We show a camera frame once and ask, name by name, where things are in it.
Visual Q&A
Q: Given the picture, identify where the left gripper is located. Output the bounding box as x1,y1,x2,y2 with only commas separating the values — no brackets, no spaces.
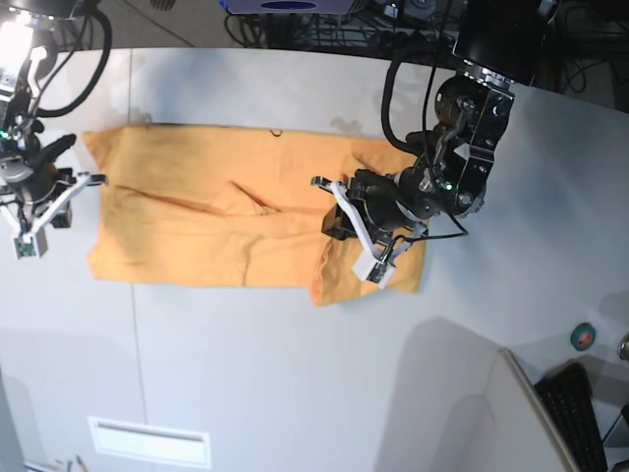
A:
321,167,427,241

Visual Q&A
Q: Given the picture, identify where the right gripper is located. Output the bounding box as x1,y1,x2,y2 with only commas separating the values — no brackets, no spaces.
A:
1,134,77,229

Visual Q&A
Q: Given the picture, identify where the orange t-shirt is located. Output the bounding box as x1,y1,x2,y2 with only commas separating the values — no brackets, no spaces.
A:
83,125,413,306

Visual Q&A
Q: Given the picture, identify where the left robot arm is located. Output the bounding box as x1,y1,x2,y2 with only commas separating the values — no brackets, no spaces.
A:
321,1,558,246

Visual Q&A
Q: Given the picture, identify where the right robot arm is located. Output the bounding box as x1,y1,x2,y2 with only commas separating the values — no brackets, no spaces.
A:
1,1,113,233

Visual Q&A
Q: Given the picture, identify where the white table slot plate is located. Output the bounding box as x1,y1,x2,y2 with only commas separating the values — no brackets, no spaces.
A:
87,417,212,470

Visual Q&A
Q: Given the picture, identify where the green tape roll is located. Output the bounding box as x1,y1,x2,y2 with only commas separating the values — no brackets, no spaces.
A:
570,323,597,352

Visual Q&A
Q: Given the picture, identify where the black keyboard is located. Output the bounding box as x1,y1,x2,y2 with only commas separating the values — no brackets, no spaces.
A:
535,363,608,472

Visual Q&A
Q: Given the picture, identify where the white partition panel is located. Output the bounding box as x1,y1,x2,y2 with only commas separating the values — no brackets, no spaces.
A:
387,317,584,472

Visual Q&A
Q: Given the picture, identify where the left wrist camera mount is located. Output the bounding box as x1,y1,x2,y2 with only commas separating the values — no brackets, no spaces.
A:
311,169,428,289

